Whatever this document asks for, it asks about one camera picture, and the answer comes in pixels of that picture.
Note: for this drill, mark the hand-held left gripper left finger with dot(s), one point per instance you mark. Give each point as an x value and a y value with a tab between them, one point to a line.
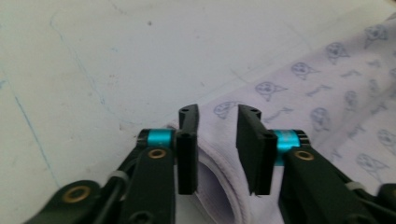
188	155

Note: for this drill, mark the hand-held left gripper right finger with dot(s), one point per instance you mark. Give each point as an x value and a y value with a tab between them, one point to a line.
257	155

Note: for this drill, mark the pale lilac printed garment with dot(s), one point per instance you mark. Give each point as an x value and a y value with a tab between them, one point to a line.
311	93

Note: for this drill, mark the white grid mat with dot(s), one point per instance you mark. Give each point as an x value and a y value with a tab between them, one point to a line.
109	62

